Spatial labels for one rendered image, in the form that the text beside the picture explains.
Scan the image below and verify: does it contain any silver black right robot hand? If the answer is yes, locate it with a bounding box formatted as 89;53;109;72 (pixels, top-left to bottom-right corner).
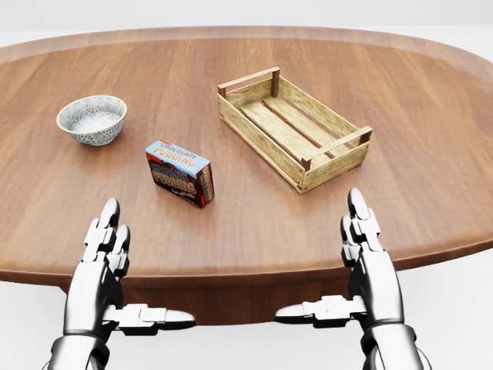
274;187;406;333

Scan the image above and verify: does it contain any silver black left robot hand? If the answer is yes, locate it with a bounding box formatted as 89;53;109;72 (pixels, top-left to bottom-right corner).
62;197;197;337

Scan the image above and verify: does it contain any chocolate pudding box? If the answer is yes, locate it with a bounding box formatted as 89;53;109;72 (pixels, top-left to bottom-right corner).
144;139;216;209

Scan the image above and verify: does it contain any grey patterned bowl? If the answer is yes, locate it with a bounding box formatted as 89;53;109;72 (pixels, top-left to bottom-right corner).
55;94;128;147

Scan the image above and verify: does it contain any wooden slat tray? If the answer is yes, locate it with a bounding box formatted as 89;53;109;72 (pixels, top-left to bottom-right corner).
216;66;374;195

